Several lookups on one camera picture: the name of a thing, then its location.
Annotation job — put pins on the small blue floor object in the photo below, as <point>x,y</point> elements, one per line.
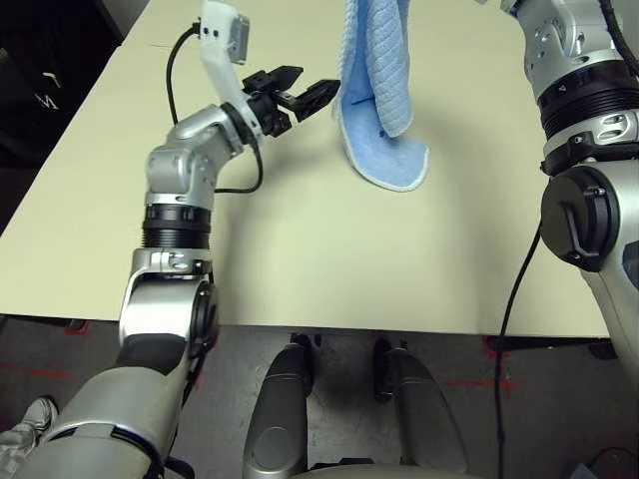
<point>581,471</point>

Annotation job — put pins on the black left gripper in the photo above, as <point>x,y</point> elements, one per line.
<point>267,112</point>

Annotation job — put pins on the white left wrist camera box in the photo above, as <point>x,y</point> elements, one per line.
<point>219,30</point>

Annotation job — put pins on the light blue towel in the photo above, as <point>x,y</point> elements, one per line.
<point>379,75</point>

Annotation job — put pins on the grey bystander sneaker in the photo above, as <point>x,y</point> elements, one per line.
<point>37,414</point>

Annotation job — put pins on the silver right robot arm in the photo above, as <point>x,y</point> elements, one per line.
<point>574,50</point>

